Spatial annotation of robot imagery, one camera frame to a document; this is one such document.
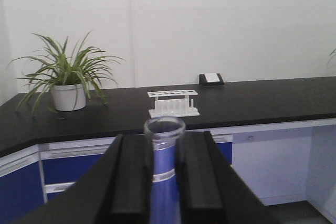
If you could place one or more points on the clear glass tube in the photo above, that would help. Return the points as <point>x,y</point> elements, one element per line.
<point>163,132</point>

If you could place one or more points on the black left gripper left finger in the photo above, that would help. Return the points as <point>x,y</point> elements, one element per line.
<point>117,189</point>

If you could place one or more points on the green spider plant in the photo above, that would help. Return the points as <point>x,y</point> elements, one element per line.
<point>84,68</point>

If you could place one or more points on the white test tube rack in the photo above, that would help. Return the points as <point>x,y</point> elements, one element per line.
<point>173,103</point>

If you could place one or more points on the white plant pot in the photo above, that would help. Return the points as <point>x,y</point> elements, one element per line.
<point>69,97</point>

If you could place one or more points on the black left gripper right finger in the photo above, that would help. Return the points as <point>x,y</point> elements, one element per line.
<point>210,190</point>

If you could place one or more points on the white wall socket black frame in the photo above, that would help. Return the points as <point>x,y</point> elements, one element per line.
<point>211,79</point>

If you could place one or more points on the white wall cable duct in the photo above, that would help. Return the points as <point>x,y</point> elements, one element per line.
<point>133,40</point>

